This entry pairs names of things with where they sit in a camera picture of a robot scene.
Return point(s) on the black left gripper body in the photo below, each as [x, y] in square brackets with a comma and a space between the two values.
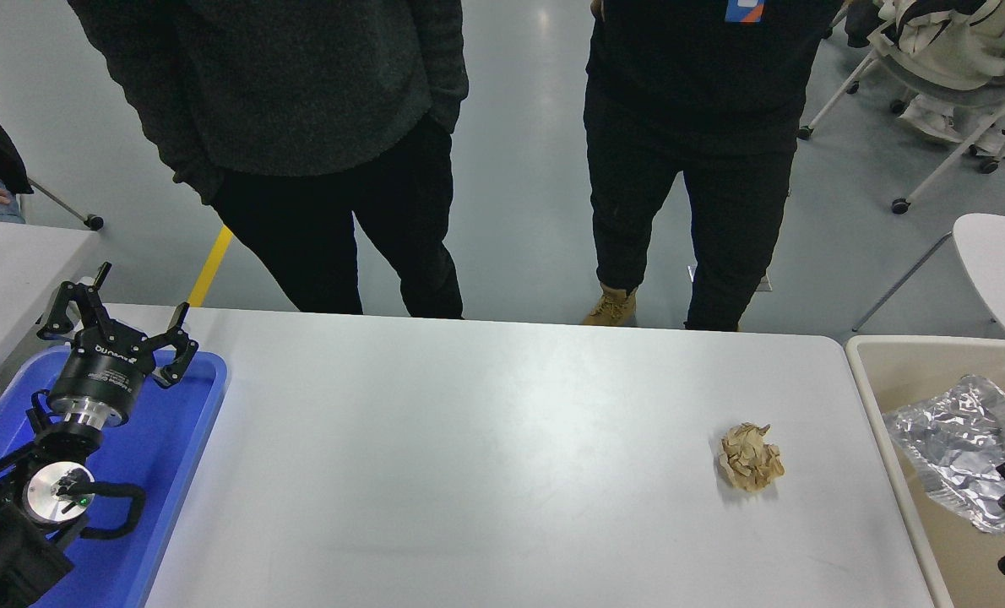
[101, 371]

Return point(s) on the silver foil tray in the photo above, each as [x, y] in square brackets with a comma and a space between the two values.
[958, 439]

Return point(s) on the tan paper ball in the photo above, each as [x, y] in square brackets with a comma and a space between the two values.
[752, 460]

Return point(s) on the yellow floor tape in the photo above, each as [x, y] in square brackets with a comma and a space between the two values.
[209, 268]

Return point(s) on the grey leg wheeled chair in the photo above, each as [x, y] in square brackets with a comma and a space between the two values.
[95, 221]

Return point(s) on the white side table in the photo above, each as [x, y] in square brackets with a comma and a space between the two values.
[4, 270]

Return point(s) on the blue plastic tray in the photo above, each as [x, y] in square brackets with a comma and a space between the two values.
[160, 490]

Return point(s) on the large pale plastic bin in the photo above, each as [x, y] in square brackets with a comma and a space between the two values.
[916, 371]

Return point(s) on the white round table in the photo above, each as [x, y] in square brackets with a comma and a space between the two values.
[1001, 262]

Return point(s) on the white frame wheeled chair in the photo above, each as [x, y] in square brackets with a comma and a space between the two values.
[899, 205]

